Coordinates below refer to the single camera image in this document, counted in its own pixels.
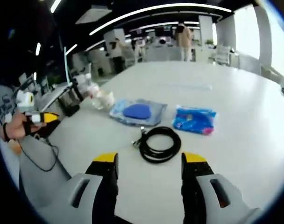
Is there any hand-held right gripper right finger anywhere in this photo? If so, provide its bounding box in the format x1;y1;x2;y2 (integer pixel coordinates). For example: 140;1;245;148
180;152;262;224

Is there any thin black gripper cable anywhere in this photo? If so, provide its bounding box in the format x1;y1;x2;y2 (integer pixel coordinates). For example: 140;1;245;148
20;135;60;173

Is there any clear water bottle red label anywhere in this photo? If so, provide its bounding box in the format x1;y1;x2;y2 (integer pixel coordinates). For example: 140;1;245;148
85;73;106;110

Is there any small blue tissue packet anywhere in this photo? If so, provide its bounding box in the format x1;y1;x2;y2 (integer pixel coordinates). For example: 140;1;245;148
172;105;218;136

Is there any white table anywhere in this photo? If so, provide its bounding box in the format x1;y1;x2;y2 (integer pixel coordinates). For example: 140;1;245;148
48;61;284;224

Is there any blue pouch with oval pad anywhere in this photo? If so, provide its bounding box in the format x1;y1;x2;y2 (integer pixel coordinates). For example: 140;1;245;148
109;98;169;127

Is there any white paper cup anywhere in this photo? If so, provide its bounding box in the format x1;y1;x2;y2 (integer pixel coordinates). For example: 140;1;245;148
101;90;115;108

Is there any black laptop stand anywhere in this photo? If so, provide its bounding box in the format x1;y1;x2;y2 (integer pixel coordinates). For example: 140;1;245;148
57;81;84;118

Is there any open laptop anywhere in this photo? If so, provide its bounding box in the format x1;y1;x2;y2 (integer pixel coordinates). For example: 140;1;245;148
36;46;73;113

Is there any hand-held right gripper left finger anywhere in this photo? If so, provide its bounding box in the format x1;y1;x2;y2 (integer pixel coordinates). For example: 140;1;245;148
66;151;120;224

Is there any person's left hand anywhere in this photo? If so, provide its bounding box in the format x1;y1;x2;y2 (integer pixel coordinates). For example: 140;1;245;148
2;113;32;141

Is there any white office chair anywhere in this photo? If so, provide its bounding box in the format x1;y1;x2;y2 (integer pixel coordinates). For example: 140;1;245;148
215;45;232;65

